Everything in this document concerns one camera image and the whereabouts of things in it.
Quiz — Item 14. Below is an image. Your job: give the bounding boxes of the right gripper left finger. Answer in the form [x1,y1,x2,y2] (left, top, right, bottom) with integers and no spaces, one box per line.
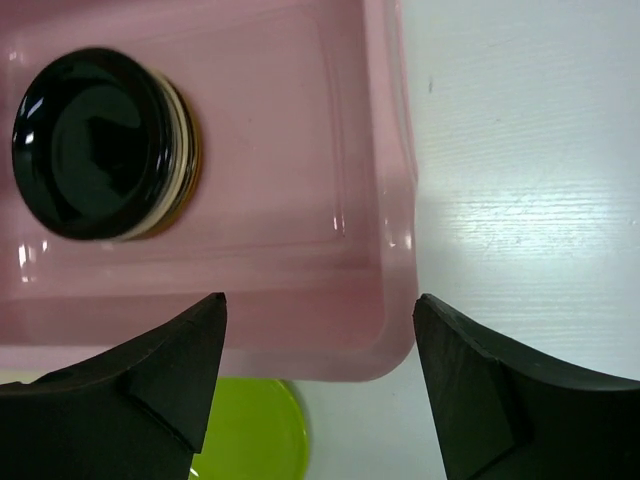
[1,293,227,479]

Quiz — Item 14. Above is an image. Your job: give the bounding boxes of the cream plate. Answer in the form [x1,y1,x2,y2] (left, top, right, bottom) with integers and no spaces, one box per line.
[116,69,191,241]

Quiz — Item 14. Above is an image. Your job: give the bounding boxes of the pink plastic bin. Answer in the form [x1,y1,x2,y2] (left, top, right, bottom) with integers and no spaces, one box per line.
[1,1,417,381]

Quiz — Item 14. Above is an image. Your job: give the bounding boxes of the green plate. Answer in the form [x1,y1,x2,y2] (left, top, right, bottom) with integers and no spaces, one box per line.
[189,378,310,480]

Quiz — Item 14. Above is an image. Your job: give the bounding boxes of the black plate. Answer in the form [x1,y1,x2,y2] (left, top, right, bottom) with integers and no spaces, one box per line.
[12,47,173,241]

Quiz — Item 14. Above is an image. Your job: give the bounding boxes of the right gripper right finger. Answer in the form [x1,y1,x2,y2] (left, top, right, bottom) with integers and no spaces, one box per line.
[413,294,639,479]

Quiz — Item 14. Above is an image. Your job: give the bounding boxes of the yellow patterned plate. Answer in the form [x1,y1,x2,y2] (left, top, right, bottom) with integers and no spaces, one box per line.
[149,99,205,236]

